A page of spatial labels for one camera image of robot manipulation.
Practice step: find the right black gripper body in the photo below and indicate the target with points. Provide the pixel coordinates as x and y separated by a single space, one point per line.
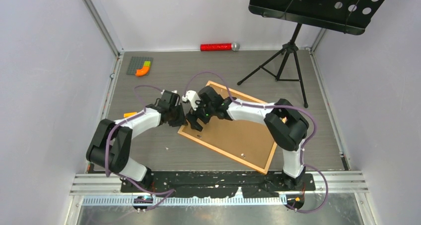
204 111

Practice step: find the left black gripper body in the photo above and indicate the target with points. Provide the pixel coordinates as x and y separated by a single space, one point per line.
177 118

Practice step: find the orange wooden picture frame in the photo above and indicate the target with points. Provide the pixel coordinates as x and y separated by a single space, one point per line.
245 142

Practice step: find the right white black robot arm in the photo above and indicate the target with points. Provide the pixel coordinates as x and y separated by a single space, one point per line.
286 125

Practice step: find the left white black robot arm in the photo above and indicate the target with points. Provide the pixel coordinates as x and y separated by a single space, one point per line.
111 143

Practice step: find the orange curved block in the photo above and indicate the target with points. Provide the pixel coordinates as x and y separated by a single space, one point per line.
142 71

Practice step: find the green lego brick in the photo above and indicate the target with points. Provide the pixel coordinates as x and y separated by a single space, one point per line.
147 64

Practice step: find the grey lego baseplate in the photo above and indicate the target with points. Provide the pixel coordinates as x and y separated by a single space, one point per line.
137 63

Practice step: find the red cylinder silver cap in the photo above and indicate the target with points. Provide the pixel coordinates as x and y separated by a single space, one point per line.
220 47

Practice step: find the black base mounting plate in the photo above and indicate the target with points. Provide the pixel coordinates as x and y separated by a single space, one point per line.
219 184

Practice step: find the black music stand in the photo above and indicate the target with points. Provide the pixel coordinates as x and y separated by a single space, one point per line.
345 16

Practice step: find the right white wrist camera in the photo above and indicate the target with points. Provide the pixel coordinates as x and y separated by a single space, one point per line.
193 98

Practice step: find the aluminium front rail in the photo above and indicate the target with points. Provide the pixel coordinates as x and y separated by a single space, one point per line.
97 189

